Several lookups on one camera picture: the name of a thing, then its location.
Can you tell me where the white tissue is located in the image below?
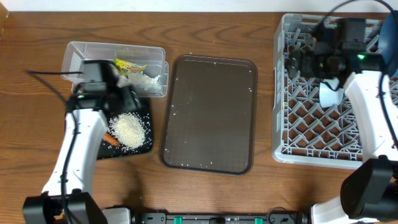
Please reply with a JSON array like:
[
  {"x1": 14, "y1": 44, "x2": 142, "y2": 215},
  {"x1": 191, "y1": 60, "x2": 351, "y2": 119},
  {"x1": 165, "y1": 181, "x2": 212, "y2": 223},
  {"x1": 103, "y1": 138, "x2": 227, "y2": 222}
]
[{"x1": 120, "y1": 72, "x2": 160, "y2": 90}]

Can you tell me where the pile of white rice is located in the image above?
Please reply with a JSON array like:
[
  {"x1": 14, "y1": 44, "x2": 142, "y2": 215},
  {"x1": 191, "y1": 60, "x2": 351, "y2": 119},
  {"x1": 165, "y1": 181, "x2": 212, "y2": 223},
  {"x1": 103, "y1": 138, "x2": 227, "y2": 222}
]
[{"x1": 108, "y1": 112, "x2": 146, "y2": 149}]

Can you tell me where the yellow-green snack wrapper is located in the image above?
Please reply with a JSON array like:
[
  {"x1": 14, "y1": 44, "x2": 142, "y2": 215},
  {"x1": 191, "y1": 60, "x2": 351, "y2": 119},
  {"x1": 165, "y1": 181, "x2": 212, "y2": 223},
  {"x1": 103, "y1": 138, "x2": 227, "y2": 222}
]
[{"x1": 114, "y1": 58, "x2": 147, "y2": 76}]

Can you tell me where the light blue bowl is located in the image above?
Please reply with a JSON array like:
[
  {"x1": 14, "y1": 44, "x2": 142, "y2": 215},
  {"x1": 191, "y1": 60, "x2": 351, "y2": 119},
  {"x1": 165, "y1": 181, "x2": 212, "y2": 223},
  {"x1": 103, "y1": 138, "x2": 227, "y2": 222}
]
[{"x1": 319, "y1": 78, "x2": 344, "y2": 108}]

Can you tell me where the orange carrot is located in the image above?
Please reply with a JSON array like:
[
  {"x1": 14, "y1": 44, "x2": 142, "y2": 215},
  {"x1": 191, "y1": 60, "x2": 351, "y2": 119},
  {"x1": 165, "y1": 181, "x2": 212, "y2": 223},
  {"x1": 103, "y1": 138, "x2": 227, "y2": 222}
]
[{"x1": 103, "y1": 133, "x2": 120, "y2": 147}]

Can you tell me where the dark blue plate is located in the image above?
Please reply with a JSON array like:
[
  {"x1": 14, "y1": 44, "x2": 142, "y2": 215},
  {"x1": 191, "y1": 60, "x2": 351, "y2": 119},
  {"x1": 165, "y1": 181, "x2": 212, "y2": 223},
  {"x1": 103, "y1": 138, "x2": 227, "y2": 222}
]
[{"x1": 378, "y1": 10, "x2": 397, "y2": 78}]

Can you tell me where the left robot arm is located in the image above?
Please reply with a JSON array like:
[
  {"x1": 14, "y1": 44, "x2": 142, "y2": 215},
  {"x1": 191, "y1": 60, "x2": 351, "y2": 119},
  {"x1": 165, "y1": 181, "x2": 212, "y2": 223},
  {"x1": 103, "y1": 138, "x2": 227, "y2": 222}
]
[{"x1": 22, "y1": 60, "x2": 142, "y2": 223}]

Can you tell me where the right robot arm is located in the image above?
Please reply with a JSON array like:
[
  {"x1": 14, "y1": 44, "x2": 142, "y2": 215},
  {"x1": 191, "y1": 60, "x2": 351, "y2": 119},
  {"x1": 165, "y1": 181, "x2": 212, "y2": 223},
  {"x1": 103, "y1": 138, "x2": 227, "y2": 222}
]
[{"x1": 287, "y1": 18, "x2": 397, "y2": 223}]

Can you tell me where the clear plastic waste bin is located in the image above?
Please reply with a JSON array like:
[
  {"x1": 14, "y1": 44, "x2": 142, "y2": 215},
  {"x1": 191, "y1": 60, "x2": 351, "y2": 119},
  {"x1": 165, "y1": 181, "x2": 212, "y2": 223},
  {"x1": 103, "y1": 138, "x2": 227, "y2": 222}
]
[{"x1": 62, "y1": 41, "x2": 169, "y2": 98}]

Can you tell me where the grey dishwasher rack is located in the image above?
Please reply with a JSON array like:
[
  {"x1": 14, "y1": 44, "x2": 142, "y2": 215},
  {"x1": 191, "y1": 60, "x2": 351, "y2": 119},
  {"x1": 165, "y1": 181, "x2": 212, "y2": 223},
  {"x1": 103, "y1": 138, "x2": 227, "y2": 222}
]
[{"x1": 272, "y1": 14, "x2": 397, "y2": 169}]

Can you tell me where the black plastic bin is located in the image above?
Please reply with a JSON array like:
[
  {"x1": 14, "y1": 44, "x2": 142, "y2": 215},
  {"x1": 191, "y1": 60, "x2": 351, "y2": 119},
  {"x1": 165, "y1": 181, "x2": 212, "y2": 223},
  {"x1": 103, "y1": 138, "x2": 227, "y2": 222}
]
[{"x1": 63, "y1": 96, "x2": 154, "y2": 161}]

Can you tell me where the dark brown serving tray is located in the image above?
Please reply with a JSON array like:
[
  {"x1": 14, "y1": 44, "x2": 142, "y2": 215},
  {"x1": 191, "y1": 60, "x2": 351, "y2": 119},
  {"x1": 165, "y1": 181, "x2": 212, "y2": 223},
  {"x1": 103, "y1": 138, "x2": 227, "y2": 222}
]
[{"x1": 159, "y1": 55, "x2": 258, "y2": 175}]

